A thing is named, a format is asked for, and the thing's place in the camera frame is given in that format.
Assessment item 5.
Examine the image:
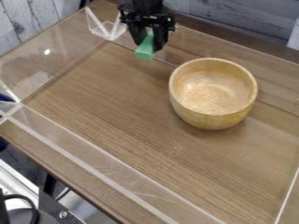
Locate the green rectangular block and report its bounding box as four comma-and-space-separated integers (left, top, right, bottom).
135, 31, 155, 60

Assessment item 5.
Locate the clear acrylic tray enclosure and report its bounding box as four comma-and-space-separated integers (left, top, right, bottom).
0, 0, 299, 224

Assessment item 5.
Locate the black metal bracket with screw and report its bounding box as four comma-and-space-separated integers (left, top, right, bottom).
39, 190, 87, 224

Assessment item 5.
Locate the brown wooden bowl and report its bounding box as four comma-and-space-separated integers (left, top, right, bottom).
169, 58, 258, 130

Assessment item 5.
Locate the black cable loop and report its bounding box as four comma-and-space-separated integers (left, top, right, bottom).
3, 193, 43, 224

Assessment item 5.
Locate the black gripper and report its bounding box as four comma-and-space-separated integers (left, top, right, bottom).
118, 0, 177, 52

